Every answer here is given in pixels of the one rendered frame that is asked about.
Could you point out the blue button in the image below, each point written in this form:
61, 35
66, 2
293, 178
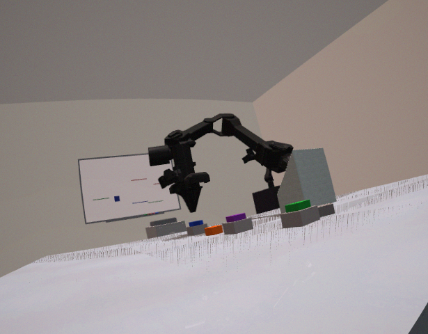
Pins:
196, 227

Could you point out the orange block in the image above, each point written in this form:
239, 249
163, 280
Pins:
213, 230

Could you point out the green button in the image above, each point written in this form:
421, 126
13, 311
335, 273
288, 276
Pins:
299, 214

